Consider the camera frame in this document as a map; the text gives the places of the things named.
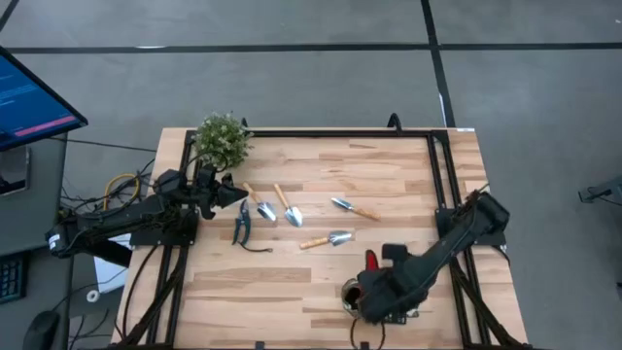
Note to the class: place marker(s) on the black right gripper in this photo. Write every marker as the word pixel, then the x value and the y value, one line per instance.
pixel 389 291

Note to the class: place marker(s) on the black table clamp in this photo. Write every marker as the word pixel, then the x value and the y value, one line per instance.
pixel 394 121
pixel 244 122

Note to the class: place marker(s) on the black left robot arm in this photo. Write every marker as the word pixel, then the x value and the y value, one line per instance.
pixel 121 219

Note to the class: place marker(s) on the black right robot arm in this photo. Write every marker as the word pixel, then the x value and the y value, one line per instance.
pixel 457 233

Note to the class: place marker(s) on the black aluminium table frame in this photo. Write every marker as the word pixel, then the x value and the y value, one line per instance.
pixel 340 133

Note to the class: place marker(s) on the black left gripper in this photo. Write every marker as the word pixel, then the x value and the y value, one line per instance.
pixel 206 189

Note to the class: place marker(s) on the green potted plant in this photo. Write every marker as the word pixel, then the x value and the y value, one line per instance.
pixel 222 141

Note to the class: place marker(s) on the white paper sheet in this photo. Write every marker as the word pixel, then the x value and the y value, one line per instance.
pixel 109 277

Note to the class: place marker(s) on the black keyboard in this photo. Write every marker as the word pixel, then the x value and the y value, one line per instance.
pixel 12 277

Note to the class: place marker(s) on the black computer mouse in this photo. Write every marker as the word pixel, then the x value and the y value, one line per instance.
pixel 41 330

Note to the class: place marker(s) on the black floor stand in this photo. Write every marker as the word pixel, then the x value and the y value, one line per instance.
pixel 602 192

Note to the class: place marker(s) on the blue-screen computer monitor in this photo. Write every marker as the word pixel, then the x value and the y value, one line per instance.
pixel 29 107

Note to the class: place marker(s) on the white tape roll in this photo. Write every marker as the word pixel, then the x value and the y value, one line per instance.
pixel 88 295

